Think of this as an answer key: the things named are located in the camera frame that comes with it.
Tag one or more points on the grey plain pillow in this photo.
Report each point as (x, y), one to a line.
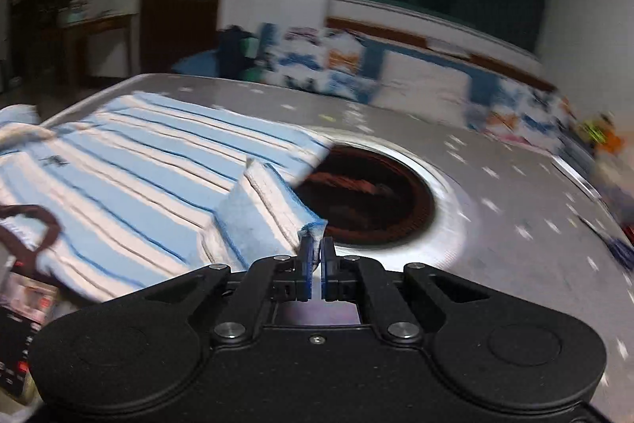
(424, 89)

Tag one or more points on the wooden side table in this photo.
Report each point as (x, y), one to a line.
(84, 45)

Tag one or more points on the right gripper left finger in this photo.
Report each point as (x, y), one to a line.
(269, 282)

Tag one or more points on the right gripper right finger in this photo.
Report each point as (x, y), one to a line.
(365, 283)

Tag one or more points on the blue white striped garment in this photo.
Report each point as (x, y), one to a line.
(147, 188)

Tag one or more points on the round induction cooker in table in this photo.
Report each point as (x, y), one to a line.
(367, 198)

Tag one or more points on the smartphone with lit screen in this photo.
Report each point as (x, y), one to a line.
(27, 304)

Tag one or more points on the plush toy yellow orange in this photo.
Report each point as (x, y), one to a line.
(600, 134)

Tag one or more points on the right butterfly print pillow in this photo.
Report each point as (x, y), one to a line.
(518, 113)

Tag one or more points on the left butterfly print pillow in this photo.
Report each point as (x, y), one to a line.
(326, 61)

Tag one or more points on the blue cushioned bench sofa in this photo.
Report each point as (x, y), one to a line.
(205, 64)

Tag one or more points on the butterfly print pillow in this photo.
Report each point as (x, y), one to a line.
(518, 113)
(326, 61)

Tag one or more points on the grey star pattern table cover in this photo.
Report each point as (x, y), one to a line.
(512, 219)

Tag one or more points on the dark backpack on bench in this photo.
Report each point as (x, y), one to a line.
(236, 52)

